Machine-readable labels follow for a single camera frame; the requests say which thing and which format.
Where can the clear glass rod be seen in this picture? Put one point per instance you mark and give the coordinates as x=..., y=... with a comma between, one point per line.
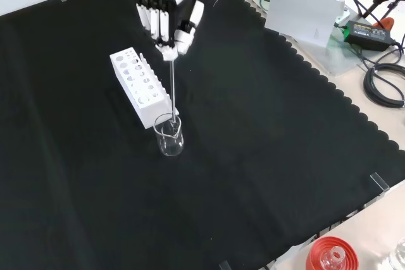
x=172, y=93

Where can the white test tube rack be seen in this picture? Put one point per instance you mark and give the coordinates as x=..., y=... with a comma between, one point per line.
x=148, y=108

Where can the clear glass beaker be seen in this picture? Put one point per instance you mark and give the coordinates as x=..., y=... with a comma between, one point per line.
x=169, y=143

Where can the pale board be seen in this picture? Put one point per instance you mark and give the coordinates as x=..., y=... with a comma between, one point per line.
x=300, y=14

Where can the black bench cloth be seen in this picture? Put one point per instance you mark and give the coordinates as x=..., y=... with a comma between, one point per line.
x=221, y=156

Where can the black power adapter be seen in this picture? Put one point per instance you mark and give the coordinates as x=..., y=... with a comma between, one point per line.
x=367, y=34

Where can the red ribbed funnel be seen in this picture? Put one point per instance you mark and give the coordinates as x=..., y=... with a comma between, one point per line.
x=316, y=248

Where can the clear glass flask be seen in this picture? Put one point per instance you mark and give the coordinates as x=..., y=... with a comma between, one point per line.
x=332, y=259

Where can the clear glass vessel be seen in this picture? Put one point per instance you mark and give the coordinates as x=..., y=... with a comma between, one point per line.
x=399, y=255

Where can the grey metal base plate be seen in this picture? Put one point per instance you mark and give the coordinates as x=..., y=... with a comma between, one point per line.
x=341, y=58

